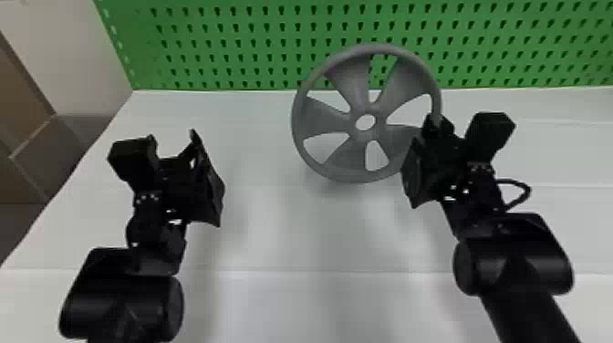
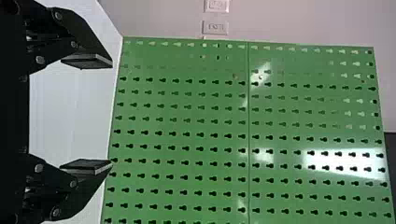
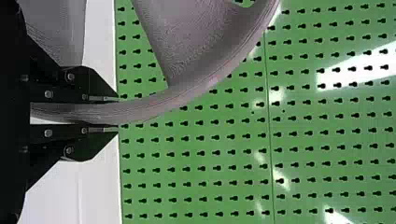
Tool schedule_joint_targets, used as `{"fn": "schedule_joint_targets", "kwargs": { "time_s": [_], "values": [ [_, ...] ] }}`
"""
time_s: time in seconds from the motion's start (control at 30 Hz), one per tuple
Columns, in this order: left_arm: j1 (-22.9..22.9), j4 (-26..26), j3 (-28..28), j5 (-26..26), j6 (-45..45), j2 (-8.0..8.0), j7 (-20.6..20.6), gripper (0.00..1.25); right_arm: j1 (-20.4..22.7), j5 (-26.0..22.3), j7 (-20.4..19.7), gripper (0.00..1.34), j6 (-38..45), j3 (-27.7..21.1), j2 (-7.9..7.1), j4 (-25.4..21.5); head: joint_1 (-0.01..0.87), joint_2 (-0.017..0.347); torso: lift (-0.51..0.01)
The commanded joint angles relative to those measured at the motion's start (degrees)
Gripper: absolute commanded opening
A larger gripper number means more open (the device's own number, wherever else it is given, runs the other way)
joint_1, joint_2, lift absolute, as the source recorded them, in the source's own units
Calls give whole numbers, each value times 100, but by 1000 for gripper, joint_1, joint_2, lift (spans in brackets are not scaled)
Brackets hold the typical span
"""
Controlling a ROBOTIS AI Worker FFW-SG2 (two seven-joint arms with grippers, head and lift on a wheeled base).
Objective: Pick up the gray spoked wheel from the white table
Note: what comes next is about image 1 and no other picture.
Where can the grey wheel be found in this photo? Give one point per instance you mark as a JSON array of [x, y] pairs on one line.
[[354, 119]]

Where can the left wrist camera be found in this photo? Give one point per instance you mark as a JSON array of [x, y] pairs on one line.
[[133, 160]]

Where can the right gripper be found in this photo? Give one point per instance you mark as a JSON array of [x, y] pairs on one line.
[[445, 165]]

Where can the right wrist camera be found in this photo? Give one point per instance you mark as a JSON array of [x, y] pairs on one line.
[[488, 134]]

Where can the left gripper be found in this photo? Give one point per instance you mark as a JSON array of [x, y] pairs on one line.
[[175, 189]]

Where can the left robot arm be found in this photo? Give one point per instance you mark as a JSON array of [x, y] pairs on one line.
[[122, 297]]

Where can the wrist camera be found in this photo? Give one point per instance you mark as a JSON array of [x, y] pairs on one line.
[[133, 160], [488, 134]]

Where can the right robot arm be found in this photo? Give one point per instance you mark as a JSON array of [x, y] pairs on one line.
[[515, 258]]

